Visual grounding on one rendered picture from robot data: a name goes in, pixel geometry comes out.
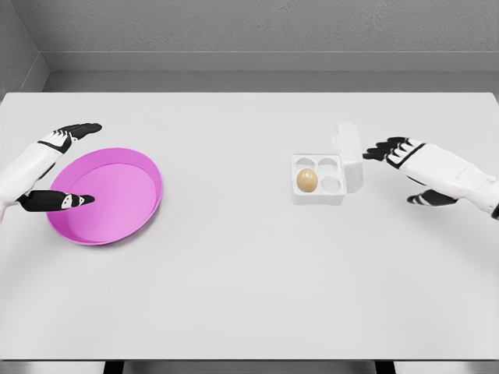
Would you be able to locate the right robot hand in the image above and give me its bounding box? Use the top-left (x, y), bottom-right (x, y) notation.
top-left (362, 136), bottom-right (493, 207)

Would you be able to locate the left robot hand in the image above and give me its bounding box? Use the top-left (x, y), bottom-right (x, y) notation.
top-left (0, 122), bottom-right (104, 224)

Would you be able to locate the white egg box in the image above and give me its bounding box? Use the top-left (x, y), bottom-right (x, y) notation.
top-left (290, 121), bottom-right (366, 207)

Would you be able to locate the brown egg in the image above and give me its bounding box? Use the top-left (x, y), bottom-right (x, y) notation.
top-left (296, 168), bottom-right (318, 193)

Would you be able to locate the pink round plate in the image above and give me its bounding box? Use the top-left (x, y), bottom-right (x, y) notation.
top-left (46, 146), bottom-right (164, 247)

